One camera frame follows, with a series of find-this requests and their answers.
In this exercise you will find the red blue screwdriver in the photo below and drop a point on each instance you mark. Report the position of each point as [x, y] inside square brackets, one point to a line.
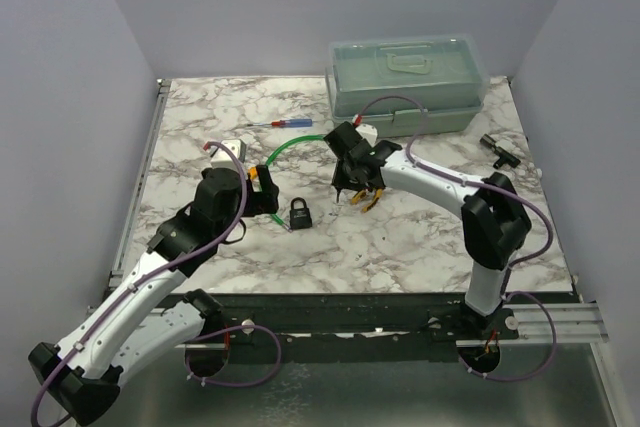
[285, 123]

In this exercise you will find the black cylinder lock part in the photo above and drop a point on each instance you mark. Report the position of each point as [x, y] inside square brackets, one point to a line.
[504, 157]

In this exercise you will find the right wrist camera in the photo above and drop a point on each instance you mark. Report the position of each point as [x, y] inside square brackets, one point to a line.
[366, 131]

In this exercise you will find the yellow black needle-nose pliers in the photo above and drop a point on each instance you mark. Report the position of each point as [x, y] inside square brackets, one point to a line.
[367, 198]

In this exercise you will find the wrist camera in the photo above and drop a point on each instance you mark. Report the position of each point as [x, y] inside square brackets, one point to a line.
[222, 153]
[366, 131]

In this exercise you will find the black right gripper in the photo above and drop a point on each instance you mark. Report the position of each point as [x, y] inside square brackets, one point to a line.
[340, 182]

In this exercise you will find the green translucent tool box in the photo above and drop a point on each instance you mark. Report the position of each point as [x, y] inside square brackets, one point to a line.
[393, 81]

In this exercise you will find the aluminium side rail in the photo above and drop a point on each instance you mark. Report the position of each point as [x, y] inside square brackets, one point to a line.
[117, 268]

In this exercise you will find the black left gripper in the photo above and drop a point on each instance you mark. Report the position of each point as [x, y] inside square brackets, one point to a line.
[264, 201]

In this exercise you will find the green cable lock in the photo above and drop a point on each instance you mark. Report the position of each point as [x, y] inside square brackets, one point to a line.
[273, 157]

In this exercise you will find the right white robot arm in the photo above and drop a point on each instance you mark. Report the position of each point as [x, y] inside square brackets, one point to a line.
[495, 224]

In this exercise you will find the black metal base rail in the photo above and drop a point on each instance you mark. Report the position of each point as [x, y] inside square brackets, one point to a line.
[342, 328]

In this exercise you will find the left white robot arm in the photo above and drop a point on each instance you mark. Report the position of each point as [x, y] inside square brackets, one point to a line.
[85, 371]

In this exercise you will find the black Kaijing padlock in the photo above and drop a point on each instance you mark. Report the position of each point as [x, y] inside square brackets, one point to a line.
[299, 215]

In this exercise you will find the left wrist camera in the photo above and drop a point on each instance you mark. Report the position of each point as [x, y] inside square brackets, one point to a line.
[222, 153]

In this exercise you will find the orange utility knife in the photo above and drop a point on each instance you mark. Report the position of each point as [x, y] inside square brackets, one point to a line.
[255, 173]

